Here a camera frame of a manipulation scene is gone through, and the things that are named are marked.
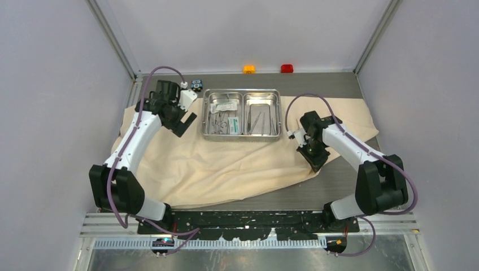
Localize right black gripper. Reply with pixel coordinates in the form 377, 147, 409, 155
297, 138, 331, 172

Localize beige cloth wrap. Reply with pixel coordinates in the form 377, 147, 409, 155
134, 97, 378, 208

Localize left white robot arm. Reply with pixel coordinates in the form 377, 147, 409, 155
89, 80, 198, 234

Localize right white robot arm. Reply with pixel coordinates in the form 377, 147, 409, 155
289, 111, 409, 232

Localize left steel tray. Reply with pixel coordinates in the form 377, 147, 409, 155
201, 90, 243, 137

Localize steel tray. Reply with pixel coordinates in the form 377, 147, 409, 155
243, 91, 282, 141
201, 90, 243, 137

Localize white sterile pouch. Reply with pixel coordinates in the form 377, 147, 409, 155
210, 102, 238, 114

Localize small blue owl toy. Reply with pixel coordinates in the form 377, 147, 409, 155
191, 79, 203, 93

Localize green white packet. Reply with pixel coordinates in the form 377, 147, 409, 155
228, 117, 241, 135

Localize right steel tray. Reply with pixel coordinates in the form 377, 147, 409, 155
243, 91, 282, 141

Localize steel tweezers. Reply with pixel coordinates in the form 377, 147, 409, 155
245, 112, 278, 136

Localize yellow button block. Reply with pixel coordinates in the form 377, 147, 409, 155
242, 65, 256, 74

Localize red button block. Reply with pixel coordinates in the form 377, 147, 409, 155
280, 64, 294, 73

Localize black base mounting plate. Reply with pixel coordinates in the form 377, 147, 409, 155
137, 211, 359, 241

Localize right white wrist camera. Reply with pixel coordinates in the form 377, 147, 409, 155
287, 127, 309, 147

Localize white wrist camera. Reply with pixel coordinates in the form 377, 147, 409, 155
287, 127, 309, 147
178, 81, 198, 112

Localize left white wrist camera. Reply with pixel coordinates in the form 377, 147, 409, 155
178, 81, 198, 112

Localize wire mesh steel basket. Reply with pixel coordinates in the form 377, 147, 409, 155
199, 89, 282, 142

